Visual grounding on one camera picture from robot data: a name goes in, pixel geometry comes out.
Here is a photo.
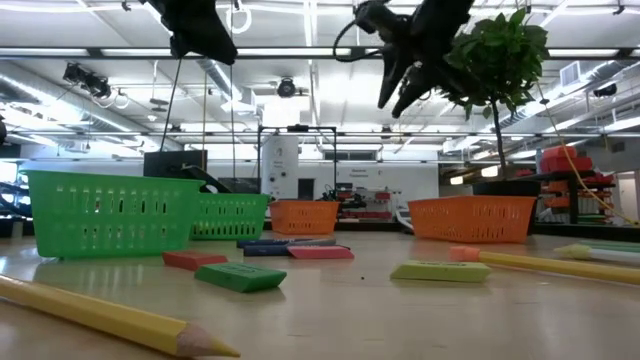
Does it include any black shelf with red bins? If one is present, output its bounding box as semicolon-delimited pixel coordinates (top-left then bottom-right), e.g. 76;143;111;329
519;144;617;226

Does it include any pink eraser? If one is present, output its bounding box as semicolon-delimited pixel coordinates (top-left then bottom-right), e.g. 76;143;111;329
287;244;356;260

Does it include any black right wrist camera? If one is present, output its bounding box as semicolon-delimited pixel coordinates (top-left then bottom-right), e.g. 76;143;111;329
352;0;404;45

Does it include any pale green pencil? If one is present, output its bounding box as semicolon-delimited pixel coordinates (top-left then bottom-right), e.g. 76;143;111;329
553;243;640;265

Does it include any green eraser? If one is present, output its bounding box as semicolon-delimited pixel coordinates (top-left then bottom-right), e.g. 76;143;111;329
193;262;289;294

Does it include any black rack frame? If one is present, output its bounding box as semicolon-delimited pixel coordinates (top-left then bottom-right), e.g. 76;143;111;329
256;123;339;201

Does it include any potted plant black pot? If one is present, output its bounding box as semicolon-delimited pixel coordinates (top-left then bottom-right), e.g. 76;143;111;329
442;7;550;237

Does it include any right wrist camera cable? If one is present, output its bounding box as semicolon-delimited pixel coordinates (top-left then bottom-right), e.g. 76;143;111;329
333;18;362;64

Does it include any black monitor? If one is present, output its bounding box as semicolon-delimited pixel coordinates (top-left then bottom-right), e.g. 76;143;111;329
142;149;209;180

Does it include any white cabinet machine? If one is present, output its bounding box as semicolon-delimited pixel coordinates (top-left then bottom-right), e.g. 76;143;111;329
260;135;300;201

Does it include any black tape dispenser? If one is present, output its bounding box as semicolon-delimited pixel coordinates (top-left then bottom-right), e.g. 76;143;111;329
178;164;233;195

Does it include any workbench with red boxes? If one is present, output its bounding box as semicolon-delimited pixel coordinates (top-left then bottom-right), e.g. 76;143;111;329
327;184;401;221

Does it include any yellow-green eraser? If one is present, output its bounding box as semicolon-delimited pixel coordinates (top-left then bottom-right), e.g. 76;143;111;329
389;259;494;284

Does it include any white ceiling vent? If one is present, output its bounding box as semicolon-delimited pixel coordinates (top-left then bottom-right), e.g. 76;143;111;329
559;60;582;88

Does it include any green plastic slotted bin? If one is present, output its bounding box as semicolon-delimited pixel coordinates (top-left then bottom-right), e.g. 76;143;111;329
20;168;207;261
191;192;272;242

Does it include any yellow hanging cable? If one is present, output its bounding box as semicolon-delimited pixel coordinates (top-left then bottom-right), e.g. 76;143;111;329
536;82;640;226

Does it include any red eraser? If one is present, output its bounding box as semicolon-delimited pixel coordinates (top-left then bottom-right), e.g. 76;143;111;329
161;249;230;273

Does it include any hanging black cable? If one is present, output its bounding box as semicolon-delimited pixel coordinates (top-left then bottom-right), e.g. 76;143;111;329
158;54;184;152

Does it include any white wall board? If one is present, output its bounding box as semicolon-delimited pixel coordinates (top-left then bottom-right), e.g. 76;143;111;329
344;164;440;201

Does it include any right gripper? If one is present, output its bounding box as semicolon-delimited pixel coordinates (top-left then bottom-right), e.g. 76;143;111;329
378;0;476;120

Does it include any white cable ring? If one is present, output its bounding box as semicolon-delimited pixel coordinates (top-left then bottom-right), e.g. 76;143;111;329
224;3;251;36

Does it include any round black ceiling camera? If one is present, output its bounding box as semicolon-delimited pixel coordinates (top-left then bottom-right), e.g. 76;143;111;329
276;77;298;100

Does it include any black ceiling camera cluster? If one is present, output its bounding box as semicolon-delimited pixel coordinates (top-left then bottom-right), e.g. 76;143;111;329
62;62;112;100

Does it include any orange plastic slotted bin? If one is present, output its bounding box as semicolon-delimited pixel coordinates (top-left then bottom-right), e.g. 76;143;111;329
268;199;342;236
407;195;538;245

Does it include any yellow pencil with eraser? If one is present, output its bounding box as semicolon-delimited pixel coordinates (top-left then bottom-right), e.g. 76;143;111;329
0;274;242;359
448;245;640;287

